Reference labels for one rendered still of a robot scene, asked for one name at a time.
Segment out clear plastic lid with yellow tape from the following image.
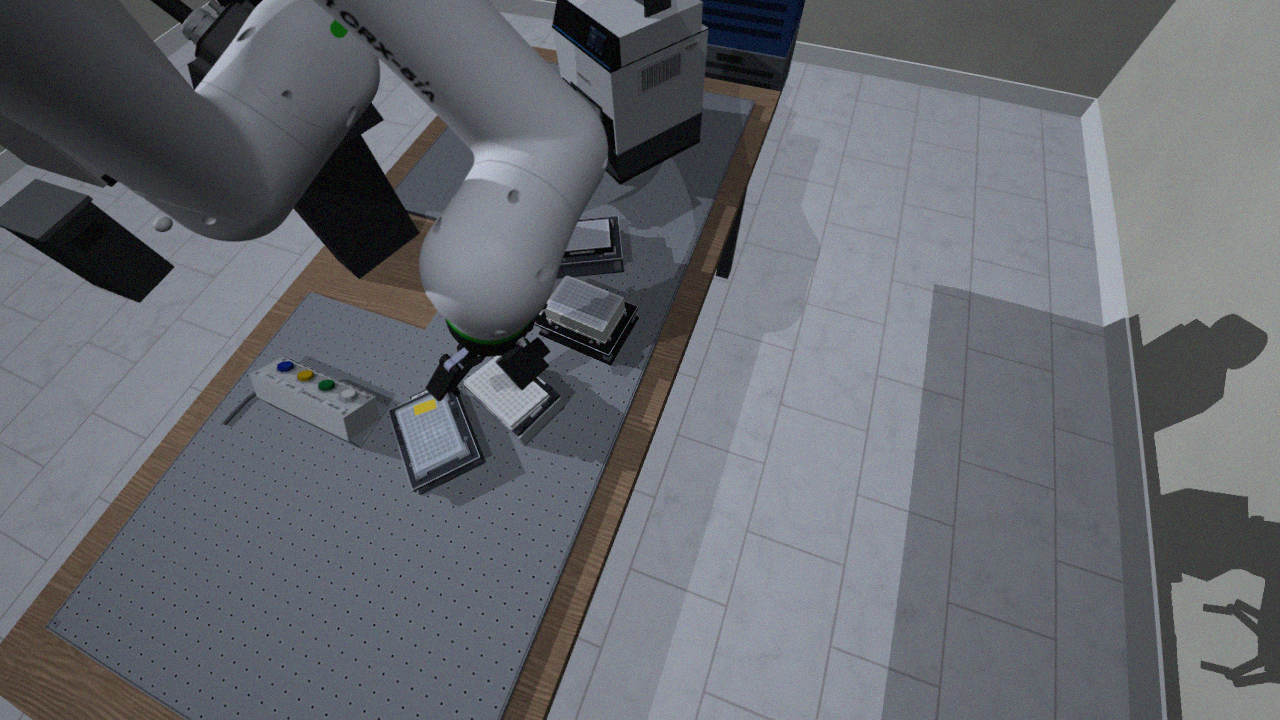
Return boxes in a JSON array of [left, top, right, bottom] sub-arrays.
[[396, 395, 465, 475]]

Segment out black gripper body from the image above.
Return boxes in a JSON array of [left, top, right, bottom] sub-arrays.
[[460, 345, 500, 357]]

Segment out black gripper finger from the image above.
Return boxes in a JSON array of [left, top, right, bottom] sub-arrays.
[[529, 304, 548, 332], [425, 345, 486, 401]]

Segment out light grey button panel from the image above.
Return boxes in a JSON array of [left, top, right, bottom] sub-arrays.
[[221, 356, 388, 448]]

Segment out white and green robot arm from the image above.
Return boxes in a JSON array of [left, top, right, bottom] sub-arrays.
[[0, 0, 608, 389]]

